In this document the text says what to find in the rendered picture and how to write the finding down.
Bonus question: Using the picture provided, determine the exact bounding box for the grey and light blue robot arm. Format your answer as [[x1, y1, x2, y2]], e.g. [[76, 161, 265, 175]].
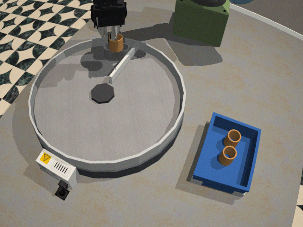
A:
[[191, 0, 253, 7]]

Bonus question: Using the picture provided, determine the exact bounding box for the bronze bushing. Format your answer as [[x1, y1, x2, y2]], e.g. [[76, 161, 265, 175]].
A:
[[224, 130, 241, 148], [219, 146, 237, 166], [109, 34, 124, 52]]

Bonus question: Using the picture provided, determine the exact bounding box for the blue plastic crate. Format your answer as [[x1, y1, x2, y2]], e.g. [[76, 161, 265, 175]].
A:
[[190, 113, 261, 197]]

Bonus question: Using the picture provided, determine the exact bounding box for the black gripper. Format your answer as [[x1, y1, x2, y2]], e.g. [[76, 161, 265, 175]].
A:
[[91, 0, 127, 45]]

